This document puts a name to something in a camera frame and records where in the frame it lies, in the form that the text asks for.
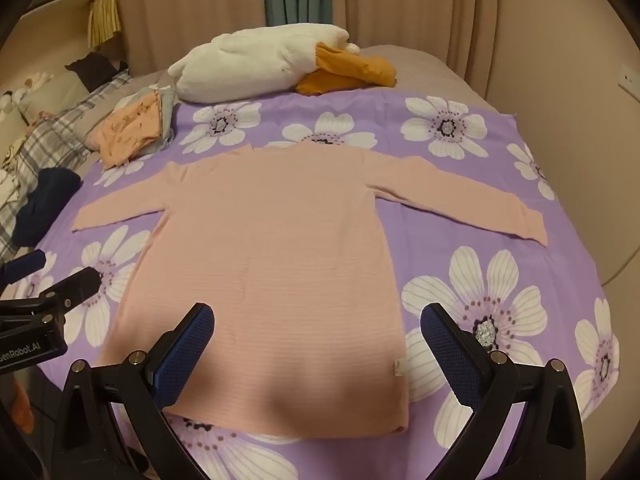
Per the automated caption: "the black cloth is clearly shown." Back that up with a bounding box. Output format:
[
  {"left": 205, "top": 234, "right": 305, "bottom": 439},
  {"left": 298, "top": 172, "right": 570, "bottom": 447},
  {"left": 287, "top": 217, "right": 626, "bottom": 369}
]
[{"left": 65, "top": 52, "right": 130, "bottom": 92}]

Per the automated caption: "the beige curtain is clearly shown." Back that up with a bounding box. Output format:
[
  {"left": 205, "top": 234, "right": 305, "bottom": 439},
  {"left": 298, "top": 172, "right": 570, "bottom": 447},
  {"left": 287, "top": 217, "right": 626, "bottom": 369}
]
[{"left": 112, "top": 0, "right": 506, "bottom": 92}]

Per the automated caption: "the yellow striped hanging cloth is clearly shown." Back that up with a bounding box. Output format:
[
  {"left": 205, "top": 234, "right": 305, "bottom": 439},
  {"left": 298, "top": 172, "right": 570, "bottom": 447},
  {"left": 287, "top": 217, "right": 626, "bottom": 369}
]
[{"left": 87, "top": 0, "right": 122, "bottom": 50}]

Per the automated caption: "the plaid cloth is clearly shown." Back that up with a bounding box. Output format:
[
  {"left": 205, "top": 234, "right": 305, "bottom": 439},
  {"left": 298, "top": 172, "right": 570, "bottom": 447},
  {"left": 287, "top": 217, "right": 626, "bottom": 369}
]
[{"left": 0, "top": 70, "right": 135, "bottom": 261}]

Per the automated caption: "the purple floral blanket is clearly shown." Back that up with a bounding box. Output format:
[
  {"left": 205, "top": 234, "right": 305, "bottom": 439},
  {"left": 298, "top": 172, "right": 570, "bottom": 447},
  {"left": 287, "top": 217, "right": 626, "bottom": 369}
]
[{"left": 10, "top": 87, "right": 623, "bottom": 480}]

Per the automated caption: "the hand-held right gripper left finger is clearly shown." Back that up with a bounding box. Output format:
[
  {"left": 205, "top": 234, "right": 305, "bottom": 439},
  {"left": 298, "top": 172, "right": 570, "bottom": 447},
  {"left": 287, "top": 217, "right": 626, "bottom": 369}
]
[{"left": 56, "top": 302, "right": 216, "bottom": 480}]

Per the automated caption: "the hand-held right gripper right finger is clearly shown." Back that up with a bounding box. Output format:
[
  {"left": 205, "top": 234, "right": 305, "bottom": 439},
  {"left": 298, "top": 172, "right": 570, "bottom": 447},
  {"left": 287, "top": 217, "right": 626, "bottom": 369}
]
[{"left": 420, "top": 302, "right": 586, "bottom": 480}]

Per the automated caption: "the dark navy cloth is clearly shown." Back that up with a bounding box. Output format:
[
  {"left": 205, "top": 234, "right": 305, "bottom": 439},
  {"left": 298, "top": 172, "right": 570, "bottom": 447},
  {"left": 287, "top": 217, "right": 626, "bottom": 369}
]
[{"left": 11, "top": 167, "right": 83, "bottom": 248}]

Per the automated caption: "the beige bed sheet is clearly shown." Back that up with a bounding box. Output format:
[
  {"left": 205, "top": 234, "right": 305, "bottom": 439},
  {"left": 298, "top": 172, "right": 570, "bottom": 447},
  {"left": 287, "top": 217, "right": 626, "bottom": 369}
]
[{"left": 80, "top": 44, "right": 518, "bottom": 121}]

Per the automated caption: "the pink knit sweater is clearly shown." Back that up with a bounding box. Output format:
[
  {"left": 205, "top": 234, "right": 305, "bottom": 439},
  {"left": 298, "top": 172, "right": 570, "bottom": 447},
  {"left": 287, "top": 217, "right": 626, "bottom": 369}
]
[{"left": 72, "top": 141, "right": 548, "bottom": 433}]

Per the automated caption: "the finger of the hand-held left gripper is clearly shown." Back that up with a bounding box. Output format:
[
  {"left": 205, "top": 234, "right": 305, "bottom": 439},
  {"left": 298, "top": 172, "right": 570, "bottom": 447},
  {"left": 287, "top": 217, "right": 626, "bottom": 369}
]
[
  {"left": 0, "top": 249, "right": 47, "bottom": 286},
  {"left": 37, "top": 266, "right": 103, "bottom": 311}
]

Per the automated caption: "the orange printed folded garment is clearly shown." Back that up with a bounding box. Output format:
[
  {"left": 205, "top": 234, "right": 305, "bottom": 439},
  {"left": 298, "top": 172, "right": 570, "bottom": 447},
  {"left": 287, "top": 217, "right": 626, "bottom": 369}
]
[{"left": 89, "top": 94, "right": 166, "bottom": 170}]

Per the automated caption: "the white goose plush toy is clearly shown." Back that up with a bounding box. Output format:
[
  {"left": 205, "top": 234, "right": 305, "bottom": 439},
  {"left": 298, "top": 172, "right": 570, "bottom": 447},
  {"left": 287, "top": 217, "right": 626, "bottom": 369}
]
[{"left": 167, "top": 24, "right": 398, "bottom": 106}]

